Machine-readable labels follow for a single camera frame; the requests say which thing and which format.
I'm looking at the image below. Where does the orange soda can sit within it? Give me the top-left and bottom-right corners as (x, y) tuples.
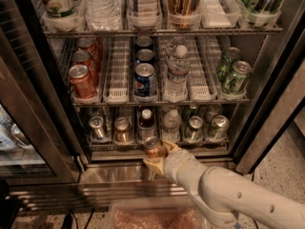
(114, 117), (132, 142)
(144, 136), (167, 158)

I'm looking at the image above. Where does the silver can bottom shelf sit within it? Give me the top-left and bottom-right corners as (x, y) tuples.
(89, 116), (107, 139)

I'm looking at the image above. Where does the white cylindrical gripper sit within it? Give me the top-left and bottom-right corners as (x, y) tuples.
(143, 140), (208, 192)

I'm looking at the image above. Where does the middle shelf water bottle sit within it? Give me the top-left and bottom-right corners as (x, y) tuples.
(166, 45), (191, 97)

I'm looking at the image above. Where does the empty white tray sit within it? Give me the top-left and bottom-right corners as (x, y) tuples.
(186, 37), (216, 102)
(200, 0), (240, 29)
(103, 37), (130, 104)

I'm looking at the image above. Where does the empty white tray middle right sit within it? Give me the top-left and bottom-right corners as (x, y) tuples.
(186, 37), (216, 102)

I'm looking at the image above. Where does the red soda can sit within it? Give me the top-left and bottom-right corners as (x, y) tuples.
(76, 37), (101, 72)
(69, 65), (97, 99)
(72, 50), (99, 86)

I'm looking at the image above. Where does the steel fridge base grille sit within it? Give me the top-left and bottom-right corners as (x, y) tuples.
(10, 161), (186, 211)

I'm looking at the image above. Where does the empty white tray middle left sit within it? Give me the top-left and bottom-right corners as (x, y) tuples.
(103, 37), (130, 104)

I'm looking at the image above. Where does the blue pepsi can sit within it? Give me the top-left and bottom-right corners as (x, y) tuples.
(135, 49), (154, 65)
(134, 36), (153, 51)
(134, 63), (156, 97)

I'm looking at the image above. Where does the green can bottom left front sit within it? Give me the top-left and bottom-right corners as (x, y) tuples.
(184, 115), (203, 143)

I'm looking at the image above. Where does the bottom shelf water bottle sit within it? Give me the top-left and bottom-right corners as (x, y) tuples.
(161, 109), (182, 143)

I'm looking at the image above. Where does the clear plastic bin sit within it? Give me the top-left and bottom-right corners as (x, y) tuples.
(106, 196), (206, 229)

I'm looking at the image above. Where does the empty white tray top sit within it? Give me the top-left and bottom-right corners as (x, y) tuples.
(200, 0), (240, 29)

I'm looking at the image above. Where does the glass fridge door left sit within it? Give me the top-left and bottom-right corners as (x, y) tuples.
(0, 0), (89, 186)

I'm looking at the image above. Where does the middle red soda can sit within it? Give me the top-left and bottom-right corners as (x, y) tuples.
(72, 50), (99, 86)

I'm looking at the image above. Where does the rear blue pepsi can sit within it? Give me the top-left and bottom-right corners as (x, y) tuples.
(134, 36), (153, 51)

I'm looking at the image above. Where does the front green can middle shelf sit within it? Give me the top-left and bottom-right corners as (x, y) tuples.
(222, 60), (252, 94)

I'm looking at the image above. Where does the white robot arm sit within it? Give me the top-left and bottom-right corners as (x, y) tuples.
(144, 136), (305, 229)

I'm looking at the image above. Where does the rear red soda can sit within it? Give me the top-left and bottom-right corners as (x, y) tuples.
(76, 37), (101, 72)

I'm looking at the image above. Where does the dark drink bottle white cap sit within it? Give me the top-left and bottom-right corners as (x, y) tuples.
(138, 109), (156, 142)

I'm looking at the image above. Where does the middle blue pepsi can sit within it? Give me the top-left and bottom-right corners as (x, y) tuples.
(135, 49), (154, 65)

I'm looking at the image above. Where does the front blue pepsi can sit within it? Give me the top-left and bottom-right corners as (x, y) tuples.
(134, 63), (156, 97)

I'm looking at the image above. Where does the rear green can middle shelf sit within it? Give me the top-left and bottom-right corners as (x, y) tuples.
(216, 47), (241, 83)

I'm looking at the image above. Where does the white labelled top bottle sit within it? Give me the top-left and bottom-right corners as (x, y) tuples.
(129, 0), (158, 30)

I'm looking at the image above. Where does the green can bottom right front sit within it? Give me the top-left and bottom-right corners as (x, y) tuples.
(207, 115), (230, 142)

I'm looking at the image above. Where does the front red soda can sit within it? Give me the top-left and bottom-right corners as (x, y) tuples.
(69, 65), (97, 99)

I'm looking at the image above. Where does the open fridge door right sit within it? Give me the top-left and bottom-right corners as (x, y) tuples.
(233, 10), (305, 175)

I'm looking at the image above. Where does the shelf water bottle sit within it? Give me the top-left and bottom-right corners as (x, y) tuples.
(161, 109), (182, 143)
(84, 0), (121, 31)
(166, 45), (191, 97)

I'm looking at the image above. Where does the top shelf water bottle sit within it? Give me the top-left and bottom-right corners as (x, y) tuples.
(84, 0), (121, 31)

